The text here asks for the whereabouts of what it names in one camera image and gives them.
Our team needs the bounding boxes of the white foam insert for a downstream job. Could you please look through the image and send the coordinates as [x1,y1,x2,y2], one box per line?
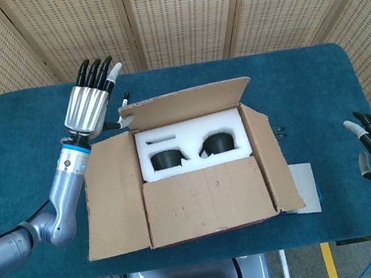
[132,105,256,185]

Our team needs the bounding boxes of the red cardboard box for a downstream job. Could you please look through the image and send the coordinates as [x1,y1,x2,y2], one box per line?
[65,69,310,263]

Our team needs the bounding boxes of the blue grey book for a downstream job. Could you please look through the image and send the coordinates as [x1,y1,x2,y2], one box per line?
[275,160,323,219]

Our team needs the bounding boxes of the metal table leg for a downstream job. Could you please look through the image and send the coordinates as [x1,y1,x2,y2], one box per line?
[278,248,293,278]

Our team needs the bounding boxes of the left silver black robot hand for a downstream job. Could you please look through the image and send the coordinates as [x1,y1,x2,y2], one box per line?
[54,53,136,141]

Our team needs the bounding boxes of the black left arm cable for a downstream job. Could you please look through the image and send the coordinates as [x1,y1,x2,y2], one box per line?
[0,199,58,244]

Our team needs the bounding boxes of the black white marker pen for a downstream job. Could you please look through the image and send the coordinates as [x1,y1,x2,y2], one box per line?
[120,91,133,109]

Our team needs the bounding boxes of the woven wooden folding screen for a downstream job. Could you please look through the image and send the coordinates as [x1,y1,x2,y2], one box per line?
[0,0,371,190]

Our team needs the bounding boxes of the black cup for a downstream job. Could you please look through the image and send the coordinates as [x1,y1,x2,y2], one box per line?
[196,131,237,160]
[149,147,190,172]

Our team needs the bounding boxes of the black eyeglasses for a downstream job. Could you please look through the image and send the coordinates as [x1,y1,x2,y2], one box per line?
[272,124,288,141]

